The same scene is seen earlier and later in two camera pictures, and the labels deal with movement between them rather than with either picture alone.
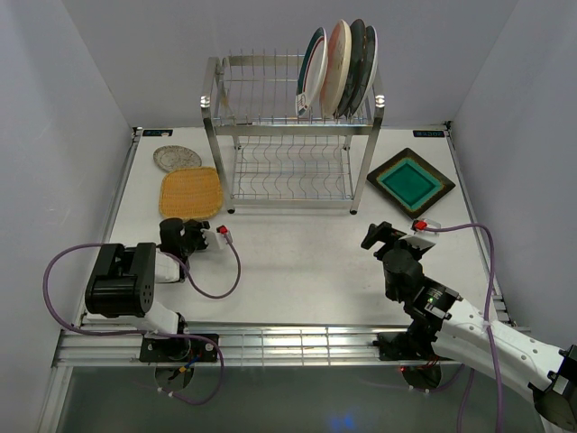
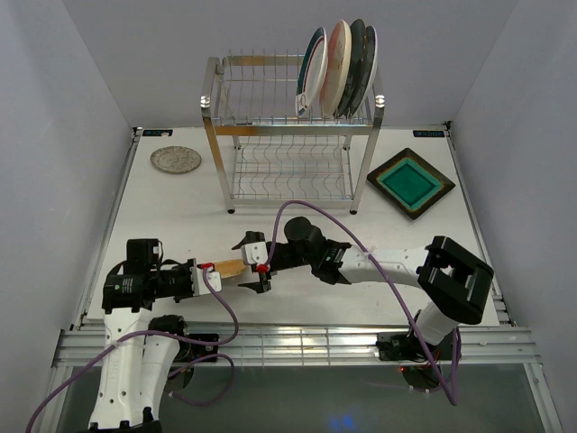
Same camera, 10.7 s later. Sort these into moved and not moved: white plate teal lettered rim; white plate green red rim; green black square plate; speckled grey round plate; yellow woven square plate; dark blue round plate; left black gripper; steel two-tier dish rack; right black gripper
Moved: left black gripper; yellow woven square plate; right black gripper
Not moved: dark blue round plate; green black square plate; white plate green red rim; speckled grey round plate; white plate teal lettered rim; steel two-tier dish rack
